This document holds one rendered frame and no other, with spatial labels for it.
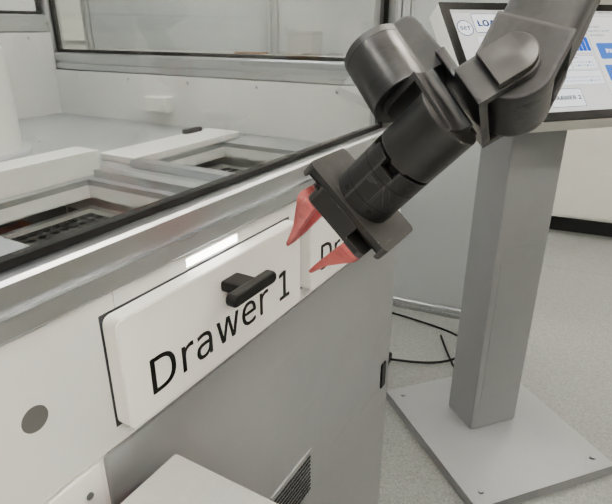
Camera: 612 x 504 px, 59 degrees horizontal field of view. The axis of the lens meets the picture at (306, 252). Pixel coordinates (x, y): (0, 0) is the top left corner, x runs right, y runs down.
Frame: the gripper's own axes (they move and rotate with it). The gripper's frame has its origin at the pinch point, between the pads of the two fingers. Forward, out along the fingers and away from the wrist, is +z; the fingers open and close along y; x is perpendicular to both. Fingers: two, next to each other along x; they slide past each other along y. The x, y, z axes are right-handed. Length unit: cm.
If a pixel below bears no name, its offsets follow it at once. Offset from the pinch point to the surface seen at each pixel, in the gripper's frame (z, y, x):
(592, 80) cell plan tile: -16, -6, -101
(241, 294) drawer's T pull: 4.5, 0.7, 6.2
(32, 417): 10.1, 2.5, 25.5
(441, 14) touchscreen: -6, 26, -83
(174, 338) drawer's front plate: 9.0, 1.3, 12.1
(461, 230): 60, -21, -163
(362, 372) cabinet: 36, -21, -36
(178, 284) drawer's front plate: 5.9, 4.9, 10.3
